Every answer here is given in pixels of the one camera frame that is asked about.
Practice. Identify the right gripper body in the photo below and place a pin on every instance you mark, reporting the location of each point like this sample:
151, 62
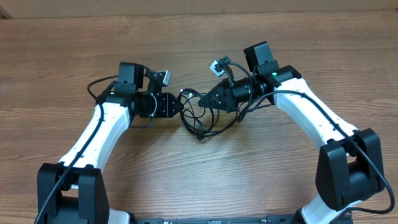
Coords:
242, 89

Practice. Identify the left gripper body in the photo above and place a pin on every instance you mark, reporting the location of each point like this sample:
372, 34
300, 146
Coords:
154, 107

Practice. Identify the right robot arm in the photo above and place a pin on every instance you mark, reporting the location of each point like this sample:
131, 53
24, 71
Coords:
349, 169

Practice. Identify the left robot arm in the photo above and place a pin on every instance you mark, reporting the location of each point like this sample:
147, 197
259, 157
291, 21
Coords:
72, 190

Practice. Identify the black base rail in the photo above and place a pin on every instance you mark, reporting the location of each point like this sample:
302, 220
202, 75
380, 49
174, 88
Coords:
214, 221

